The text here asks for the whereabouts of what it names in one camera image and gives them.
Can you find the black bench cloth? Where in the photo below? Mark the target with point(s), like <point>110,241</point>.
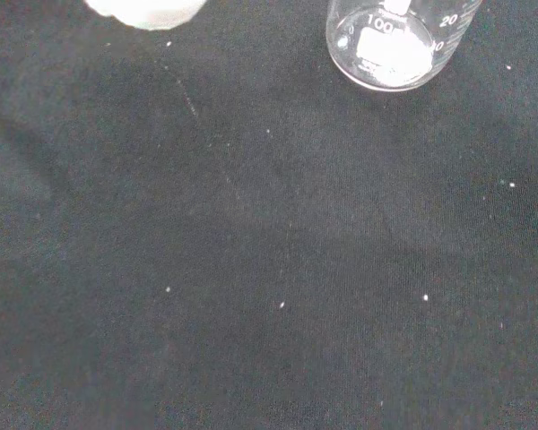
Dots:
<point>269,246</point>

